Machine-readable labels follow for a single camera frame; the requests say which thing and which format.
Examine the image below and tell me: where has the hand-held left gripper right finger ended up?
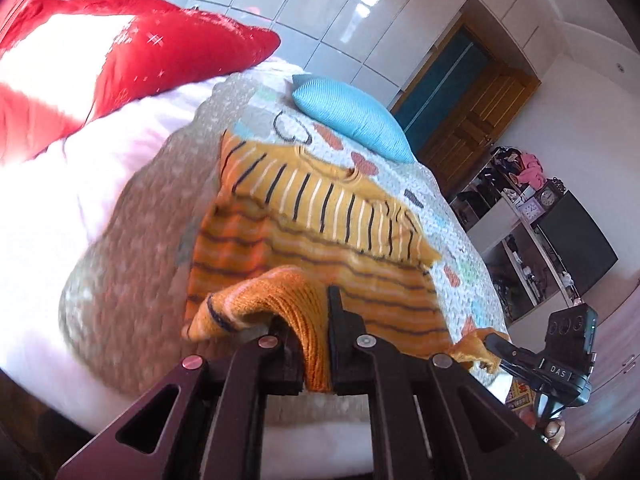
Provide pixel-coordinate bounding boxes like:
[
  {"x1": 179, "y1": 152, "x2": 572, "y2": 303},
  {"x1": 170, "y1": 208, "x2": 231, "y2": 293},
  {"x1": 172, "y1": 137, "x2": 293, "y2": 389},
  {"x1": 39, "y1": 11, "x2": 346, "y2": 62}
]
[{"x1": 327, "y1": 285, "x2": 578, "y2": 480}]

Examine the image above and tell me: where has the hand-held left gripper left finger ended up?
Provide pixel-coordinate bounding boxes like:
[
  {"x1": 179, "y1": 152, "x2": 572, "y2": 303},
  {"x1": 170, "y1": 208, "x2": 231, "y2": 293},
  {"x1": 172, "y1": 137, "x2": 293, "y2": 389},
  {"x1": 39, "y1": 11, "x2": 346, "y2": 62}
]
[{"x1": 56, "y1": 319, "x2": 307, "y2": 480}]

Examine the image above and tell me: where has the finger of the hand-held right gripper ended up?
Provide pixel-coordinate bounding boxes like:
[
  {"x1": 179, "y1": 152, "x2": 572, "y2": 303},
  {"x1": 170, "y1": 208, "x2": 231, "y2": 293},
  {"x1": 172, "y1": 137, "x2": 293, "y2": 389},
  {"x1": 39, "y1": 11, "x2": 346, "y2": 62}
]
[{"x1": 482, "y1": 332, "x2": 532, "y2": 378}]

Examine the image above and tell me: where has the yellow striped knit sweater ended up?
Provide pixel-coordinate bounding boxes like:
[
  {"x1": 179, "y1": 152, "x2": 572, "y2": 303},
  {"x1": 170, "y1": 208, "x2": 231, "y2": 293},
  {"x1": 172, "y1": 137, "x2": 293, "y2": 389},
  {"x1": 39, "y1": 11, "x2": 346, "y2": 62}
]
[{"x1": 181, "y1": 129, "x2": 512, "y2": 394}]

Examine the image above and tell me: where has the person's right hand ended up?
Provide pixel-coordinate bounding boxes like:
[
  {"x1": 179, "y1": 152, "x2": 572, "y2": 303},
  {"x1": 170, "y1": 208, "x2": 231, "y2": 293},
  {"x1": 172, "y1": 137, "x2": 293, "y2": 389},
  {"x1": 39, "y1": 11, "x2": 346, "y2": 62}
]
[{"x1": 542, "y1": 419, "x2": 567, "y2": 453}]

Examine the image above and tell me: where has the colourful printed box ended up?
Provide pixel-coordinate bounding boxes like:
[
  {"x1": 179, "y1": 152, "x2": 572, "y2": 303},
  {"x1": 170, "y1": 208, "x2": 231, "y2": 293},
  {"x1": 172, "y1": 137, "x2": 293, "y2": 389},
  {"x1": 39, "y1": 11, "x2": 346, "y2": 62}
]
[{"x1": 504, "y1": 381, "x2": 540, "y2": 427}]

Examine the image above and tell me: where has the cluttered shelf unit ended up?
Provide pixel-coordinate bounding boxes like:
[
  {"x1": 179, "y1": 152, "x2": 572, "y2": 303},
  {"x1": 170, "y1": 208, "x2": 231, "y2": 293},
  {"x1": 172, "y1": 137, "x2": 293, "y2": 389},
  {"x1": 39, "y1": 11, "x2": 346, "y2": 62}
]
[{"x1": 449, "y1": 146, "x2": 583, "y2": 325}]

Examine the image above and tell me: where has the black television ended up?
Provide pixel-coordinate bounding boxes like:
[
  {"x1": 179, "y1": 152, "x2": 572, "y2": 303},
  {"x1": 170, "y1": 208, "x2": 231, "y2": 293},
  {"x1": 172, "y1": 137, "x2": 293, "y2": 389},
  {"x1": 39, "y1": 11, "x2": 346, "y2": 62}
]
[{"x1": 536, "y1": 191, "x2": 619, "y2": 307}]

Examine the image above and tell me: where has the pink cloth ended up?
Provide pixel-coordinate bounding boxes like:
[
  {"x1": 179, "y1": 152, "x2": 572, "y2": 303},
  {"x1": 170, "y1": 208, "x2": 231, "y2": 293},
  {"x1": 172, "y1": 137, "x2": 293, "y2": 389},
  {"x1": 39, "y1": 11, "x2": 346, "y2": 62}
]
[{"x1": 517, "y1": 152, "x2": 548, "y2": 187}]

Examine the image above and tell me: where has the patterned quilted blanket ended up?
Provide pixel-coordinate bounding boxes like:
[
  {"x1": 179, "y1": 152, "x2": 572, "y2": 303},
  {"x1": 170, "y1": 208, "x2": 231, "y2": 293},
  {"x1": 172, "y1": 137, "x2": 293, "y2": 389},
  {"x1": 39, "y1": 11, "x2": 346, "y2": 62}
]
[{"x1": 57, "y1": 66, "x2": 512, "y2": 401}]

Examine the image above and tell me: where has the brown wooden door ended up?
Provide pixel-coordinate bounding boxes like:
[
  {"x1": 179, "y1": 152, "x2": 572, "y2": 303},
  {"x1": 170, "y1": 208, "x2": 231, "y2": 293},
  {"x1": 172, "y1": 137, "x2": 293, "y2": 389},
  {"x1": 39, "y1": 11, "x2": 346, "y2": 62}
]
[{"x1": 416, "y1": 66, "x2": 542, "y2": 197}]

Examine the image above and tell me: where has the blue ribbed pillow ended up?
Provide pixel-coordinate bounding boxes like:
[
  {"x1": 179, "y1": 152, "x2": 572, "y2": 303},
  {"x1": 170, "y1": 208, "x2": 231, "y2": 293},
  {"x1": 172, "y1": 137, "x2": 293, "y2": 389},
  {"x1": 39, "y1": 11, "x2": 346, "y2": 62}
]
[{"x1": 291, "y1": 73, "x2": 417, "y2": 164}]

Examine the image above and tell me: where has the white bed sheet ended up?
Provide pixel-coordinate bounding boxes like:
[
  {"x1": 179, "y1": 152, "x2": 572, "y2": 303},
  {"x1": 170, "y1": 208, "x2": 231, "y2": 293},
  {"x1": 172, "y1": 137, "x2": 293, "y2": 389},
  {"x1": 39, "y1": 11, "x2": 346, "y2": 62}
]
[{"x1": 0, "y1": 56, "x2": 516, "y2": 467}]

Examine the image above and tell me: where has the white glossy wardrobe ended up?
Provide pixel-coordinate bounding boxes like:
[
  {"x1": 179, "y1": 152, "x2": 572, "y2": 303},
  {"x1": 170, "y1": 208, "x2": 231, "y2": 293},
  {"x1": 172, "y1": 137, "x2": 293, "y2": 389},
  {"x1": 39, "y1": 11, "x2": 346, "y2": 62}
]
[{"x1": 144, "y1": 0, "x2": 477, "y2": 107}]

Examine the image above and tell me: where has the red satin pillow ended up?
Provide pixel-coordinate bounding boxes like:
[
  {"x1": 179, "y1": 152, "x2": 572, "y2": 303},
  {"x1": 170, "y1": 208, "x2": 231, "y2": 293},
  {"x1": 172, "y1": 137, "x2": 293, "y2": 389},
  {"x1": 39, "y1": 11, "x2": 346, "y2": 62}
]
[{"x1": 0, "y1": 0, "x2": 282, "y2": 167}]

